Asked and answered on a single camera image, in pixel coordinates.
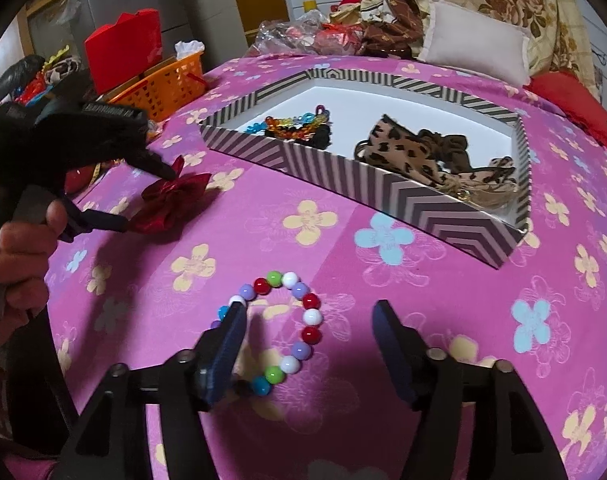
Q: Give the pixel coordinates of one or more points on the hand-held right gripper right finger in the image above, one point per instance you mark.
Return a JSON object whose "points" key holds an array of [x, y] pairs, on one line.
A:
{"points": [[396, 355]]}

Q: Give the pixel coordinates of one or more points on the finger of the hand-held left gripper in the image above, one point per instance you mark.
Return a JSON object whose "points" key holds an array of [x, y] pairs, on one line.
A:
{"points": [[98, 220], [151, 162]]}

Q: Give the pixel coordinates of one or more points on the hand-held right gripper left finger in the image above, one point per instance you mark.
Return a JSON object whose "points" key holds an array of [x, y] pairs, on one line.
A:
{"points": [[228, 355]]}

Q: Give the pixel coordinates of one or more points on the red bow hair clip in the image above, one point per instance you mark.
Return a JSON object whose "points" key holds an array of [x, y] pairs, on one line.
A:
{"points": [[171, 200]]}

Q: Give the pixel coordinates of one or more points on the striped cardboard box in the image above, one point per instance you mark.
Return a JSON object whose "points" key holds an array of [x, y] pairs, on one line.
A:
{"points": [[423, 215]]}

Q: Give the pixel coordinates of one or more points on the black scrunchie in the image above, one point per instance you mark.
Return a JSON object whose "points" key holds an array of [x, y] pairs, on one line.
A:
{"points": [[321, 137]]}

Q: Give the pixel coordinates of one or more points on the person's left hand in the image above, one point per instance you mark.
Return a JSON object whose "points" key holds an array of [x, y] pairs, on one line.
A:
{"points": [[28, 240]]}

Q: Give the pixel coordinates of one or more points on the colourful clutter pile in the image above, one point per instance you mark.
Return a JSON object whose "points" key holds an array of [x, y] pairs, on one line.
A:
{"points": [[53, 72]]}

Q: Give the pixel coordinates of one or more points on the orange plastic basket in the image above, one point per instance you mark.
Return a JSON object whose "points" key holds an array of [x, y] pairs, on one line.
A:
{"points": [[158, 87]]}

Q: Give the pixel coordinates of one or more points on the red gift bag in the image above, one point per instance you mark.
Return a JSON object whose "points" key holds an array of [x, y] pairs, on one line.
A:
{"points": [[123, 50]]}

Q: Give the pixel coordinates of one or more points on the white tissue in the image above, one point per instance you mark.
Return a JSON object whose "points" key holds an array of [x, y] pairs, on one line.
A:
{"points": [[189, 49]]}

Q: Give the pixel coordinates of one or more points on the pink floral bedsheet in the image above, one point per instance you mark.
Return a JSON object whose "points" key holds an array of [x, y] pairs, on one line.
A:
{"points": [[308, 240]]}

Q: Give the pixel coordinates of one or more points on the clear plastic bag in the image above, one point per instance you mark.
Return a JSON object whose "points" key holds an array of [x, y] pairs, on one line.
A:
{"points": [[293, 35]]}

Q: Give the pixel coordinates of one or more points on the dark leopard print bow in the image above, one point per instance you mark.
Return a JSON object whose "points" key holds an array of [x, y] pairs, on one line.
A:
{"points": [[388, 147]]}

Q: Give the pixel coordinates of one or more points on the brown scrunchie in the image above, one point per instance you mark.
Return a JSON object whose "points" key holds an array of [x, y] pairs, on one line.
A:
{"points": [[451, 147]]}

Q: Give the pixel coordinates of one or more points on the yellow bottle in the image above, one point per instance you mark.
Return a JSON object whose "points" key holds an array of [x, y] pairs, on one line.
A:
{"points": [[310, 6]]}

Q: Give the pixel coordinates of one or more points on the red plush toy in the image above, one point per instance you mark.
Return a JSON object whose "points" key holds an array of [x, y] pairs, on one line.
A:
{"points": [[347, 7]]}

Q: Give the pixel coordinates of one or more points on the red ruffled pillow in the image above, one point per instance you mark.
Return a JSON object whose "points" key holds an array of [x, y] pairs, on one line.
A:
{"points": [[581, 110]]}

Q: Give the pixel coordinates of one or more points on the white pillow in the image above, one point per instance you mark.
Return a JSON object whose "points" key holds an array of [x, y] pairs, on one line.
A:
{"points": [[476, 42]]}

